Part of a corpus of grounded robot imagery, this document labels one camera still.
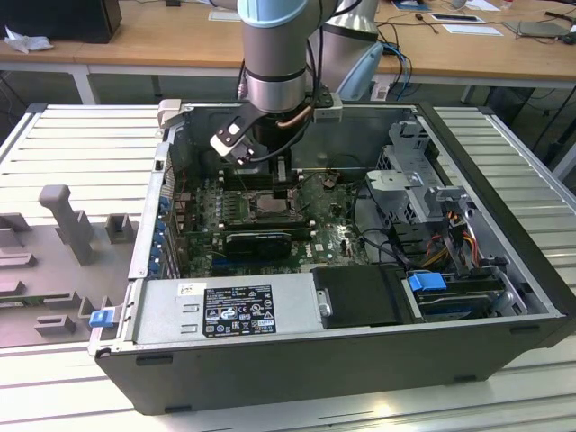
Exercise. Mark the long wooden desk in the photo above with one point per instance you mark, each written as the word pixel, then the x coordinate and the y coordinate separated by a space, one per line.
pixel 180 45

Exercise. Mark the open black PC case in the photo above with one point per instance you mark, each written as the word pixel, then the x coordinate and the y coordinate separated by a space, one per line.
pixel 315 373

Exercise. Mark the grey parts rack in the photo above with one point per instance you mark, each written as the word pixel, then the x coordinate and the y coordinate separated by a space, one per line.
pixel 54 270

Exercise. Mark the crumpled white paper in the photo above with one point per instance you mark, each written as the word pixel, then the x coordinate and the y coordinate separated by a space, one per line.
pixel 27 40

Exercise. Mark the metal drive cage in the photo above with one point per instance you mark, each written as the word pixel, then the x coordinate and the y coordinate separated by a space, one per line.
pixel 391 180

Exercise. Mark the black RAM slot bank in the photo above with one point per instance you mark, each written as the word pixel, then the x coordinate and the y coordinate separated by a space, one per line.
pixel 243 182
pixel 270 226

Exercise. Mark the white paper sheet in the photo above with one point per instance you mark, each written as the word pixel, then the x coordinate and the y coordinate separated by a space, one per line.
pixel 472 29

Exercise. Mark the green motherboard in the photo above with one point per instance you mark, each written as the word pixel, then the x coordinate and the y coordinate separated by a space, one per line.
pixel 333 225

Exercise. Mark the white label tag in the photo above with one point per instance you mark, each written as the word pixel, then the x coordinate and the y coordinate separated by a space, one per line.
pixel 380 92

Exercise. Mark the black graphics card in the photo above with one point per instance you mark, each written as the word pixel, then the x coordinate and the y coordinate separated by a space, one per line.
pixel 256 246

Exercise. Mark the grey power supply unit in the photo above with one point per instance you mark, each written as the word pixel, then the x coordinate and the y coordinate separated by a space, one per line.
pixel 157 315

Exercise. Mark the grey laptop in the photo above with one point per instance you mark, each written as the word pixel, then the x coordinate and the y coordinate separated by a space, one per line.
pixel 537 28

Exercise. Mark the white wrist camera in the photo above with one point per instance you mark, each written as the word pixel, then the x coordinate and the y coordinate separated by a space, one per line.
pixel 231 139

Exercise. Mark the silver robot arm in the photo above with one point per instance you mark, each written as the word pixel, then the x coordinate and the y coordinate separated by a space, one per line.
pixel 274 45

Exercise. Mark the CPU socket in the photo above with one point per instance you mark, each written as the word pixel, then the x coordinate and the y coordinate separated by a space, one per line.
pixel 274 215

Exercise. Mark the black plastic drive cover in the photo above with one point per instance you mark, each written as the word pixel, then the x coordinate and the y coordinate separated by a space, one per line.
pixel 360 292

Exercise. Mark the blue disk carrier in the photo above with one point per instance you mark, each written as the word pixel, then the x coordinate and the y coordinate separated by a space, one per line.
pixel 425 281

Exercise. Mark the black computer box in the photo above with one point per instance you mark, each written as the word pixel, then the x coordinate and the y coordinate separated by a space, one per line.
pixel 58 18

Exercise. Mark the blue plastic latch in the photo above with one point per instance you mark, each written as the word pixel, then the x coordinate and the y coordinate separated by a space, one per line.
pixel 101 318

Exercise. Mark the black round component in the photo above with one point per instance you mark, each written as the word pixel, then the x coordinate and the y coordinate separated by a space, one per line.
pixel 208 164

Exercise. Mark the grey side wrist camera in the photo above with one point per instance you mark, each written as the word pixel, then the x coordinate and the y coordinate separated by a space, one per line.
pixel 328 110

